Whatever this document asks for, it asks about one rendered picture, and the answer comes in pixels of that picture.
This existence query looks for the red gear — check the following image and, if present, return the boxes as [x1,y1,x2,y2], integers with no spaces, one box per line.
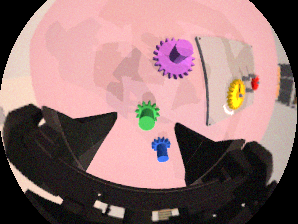
[250,75,258,91]

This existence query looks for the small green gear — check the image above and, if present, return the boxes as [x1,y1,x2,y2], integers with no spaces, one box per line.
[136,101,160,131]

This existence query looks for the purple gear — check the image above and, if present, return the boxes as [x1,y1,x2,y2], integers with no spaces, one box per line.
[153,37,196,80]

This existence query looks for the blue gear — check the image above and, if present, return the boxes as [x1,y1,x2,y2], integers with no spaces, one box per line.
[152,136,172,163]

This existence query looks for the yellow gear with black stripe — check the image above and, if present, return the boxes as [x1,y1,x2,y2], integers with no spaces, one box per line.
[226,79,246,111]

